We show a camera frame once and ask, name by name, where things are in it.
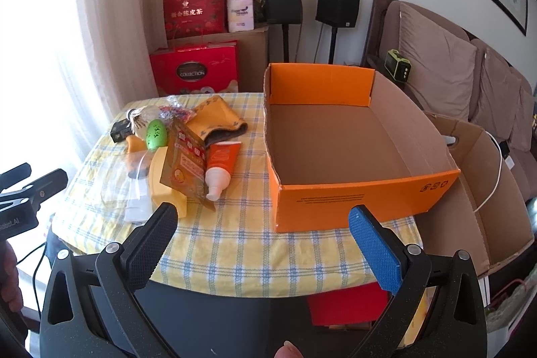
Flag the brown sofa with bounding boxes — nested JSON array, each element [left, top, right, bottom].
[[361, 0, 537, 212]]

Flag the yellow packet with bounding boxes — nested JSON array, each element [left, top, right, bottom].
[[149, 150, 188, 219]]

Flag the person's right hand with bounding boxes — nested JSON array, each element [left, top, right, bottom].
[[275, 342, 303, 358]]

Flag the white tissue roll pack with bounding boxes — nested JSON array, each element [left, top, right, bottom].
[[227, 0, 256, 33]]

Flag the small black box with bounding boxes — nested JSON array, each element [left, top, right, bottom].
[[110, 121, 135, 143]]

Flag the white curtain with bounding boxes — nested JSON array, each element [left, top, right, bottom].
[[25, 0, 168, 191]]

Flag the closed brown cardboard box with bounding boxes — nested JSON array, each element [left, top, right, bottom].
[[167, 22, 269, 94]]

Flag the white packet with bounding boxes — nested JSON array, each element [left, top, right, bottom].
[[124, 178, 152, 224]]

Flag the white shopping bag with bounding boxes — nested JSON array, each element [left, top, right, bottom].
[[484, 270, 537, 331]]

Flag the person's left forearm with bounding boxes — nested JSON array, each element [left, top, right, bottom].
[[0, 243, 21, 312]]

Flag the brown printed snack packet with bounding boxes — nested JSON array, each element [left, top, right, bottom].
[[161, 119, 216, 212]]

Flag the open brown cardboard box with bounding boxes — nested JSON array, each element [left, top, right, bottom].
[[413, 111, 535, 272]]

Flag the green portable radio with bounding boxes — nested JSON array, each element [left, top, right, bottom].
[[385, 49, 412, 83]]

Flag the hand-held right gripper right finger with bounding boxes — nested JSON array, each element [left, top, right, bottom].
[[348, 205, 487, 358]]

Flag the orange knitted scarf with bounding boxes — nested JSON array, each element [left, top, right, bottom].
[[185, 96, 249, 147]]

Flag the green egg-shaped toy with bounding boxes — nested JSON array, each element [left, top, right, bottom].
[[145, 118, 168, 151]]

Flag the orange sunscreen tube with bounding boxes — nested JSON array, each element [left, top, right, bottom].
[[205, 141, 243, 201]]

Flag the large beige sofa cushion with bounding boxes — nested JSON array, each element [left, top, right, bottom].
[[394, 1, 483, 119]]

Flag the red gift bag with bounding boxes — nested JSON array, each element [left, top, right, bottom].
[[163, 0, 233, 40]]

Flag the red gift box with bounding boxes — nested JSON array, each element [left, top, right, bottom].
[[149, 40, 241, 98]]

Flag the clear plastic bag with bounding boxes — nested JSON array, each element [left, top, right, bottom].
[[94, 157, 154, 225]]

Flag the orange cardboard box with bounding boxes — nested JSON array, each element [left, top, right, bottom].
[[263, 62, 461, 234]]

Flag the yellow checked tablecloth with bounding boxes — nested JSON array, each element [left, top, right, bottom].
[[52, 92, 422, 298]]

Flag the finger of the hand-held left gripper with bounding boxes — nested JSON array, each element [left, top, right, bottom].
[[23, 169, 69, 212], [0, 162, 33, 187]]

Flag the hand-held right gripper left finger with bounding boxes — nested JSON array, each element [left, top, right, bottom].
[[40, 202, 179, 358]]

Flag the yellow red carton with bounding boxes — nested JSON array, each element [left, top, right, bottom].
[[403, 287, 435, 346]]

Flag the black speaker stand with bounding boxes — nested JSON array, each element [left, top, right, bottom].
[[280, 22, 294, 63], [327, 24, 338, 65]]

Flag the black cable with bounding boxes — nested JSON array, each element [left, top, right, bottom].
[[33, 243, 55, 283]]

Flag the small orange bottle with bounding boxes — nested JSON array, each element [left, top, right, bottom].
[[125, 135, 155, 179]]

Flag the white cable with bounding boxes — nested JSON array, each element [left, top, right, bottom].
[[474, 129, 504, 213]]

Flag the bag of colourful candy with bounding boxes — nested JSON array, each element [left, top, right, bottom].
[[156, 97, 198, 129]]

